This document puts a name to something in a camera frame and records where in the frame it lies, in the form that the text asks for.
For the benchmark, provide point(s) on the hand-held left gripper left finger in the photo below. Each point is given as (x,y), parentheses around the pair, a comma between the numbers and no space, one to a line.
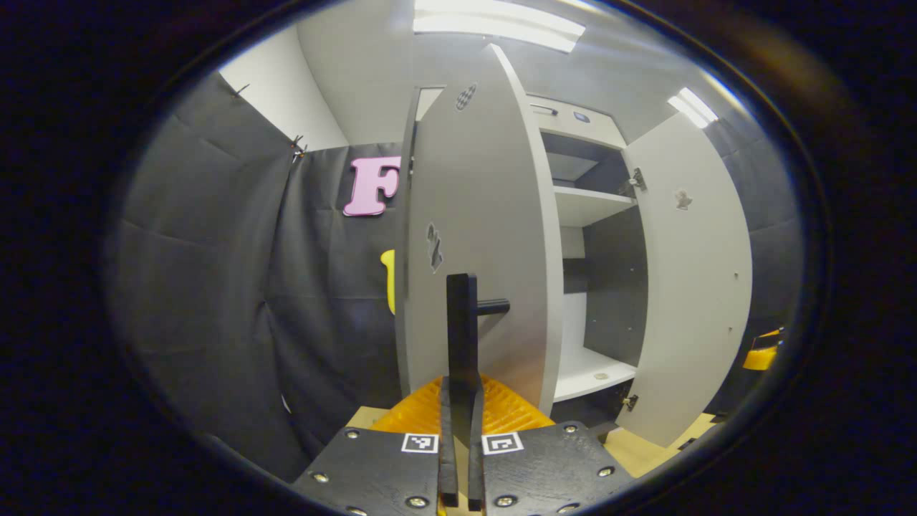
(380,473)

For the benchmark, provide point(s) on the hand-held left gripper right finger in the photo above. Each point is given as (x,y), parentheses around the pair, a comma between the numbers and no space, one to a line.
(544,473)

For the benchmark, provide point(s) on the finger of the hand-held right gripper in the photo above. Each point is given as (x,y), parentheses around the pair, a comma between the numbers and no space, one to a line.
(761,355)

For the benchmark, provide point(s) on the grey shoe cabinet door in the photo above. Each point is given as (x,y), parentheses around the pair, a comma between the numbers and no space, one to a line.
(688,287)
(487,215)

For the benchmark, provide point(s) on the grey double-door shoe cabinet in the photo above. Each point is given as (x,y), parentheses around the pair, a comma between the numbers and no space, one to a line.
(591,204)

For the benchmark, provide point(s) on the black backdrop cloth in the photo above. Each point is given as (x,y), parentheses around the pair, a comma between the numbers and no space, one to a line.
(770,251)
(215,287)

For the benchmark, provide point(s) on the small ceiling light panel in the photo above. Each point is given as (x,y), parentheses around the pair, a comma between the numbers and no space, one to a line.
(692,107)

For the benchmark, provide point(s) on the large ceiling light panel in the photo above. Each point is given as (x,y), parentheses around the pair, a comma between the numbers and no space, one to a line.
(498,25)

